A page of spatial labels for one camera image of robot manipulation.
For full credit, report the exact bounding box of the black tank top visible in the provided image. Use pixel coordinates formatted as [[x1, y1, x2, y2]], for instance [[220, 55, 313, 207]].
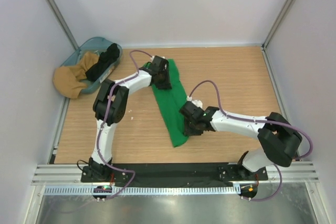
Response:
[[86, 43, 120, 82]]

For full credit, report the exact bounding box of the white slotted cable duct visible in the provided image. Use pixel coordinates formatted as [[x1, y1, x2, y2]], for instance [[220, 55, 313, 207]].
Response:
[[44, 185, 240, 196]]

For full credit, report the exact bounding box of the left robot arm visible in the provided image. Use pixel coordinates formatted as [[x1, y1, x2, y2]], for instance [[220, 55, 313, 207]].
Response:
[[81, 56, 172, 183]]

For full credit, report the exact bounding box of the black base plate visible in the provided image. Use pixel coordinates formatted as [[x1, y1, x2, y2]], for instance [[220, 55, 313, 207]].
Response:
[[81, 163, 268, 188]]

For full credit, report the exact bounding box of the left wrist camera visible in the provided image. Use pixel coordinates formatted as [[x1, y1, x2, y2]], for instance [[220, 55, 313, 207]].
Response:
[[150, 55, 166, 61]]

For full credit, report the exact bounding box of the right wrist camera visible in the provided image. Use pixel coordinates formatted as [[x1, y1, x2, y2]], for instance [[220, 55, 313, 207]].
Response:
[[186, 97, 203, 108]]

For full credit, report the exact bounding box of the green tank top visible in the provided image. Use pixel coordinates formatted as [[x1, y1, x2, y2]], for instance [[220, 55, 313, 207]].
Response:
[[152, 59, 188, 147]]

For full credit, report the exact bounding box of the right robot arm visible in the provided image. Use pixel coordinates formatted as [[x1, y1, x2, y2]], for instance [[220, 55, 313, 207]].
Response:
[[179, 101, 302, 180]]

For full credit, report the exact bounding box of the blue plastic basket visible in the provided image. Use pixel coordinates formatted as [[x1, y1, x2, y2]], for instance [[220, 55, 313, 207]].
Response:
[[60, 37, 122, 95]]

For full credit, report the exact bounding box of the tan tank top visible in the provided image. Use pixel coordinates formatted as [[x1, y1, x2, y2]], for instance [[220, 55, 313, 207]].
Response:
[[53, 51, 99, 99]]

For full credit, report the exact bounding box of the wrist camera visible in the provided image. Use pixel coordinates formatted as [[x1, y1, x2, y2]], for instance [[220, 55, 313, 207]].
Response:
[[150, 55, 166, 61], [186, 97, 203, 108]]

